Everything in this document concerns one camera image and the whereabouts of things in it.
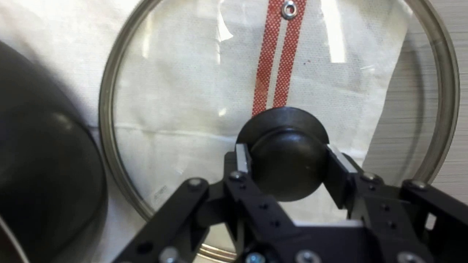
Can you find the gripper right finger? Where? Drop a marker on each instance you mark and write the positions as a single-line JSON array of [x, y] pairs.
[[387, 208]]

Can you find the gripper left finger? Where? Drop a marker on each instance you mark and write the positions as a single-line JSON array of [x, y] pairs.
[[237, 204]]

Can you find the glass pot lid black knob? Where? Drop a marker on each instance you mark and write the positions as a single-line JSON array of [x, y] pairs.
[[289, 160]]

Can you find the black pot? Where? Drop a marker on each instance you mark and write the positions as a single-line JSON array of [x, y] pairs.
[[44, 164]]

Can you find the white cloth with red stripes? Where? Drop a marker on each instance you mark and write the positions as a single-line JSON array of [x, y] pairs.
[[204, 84]]

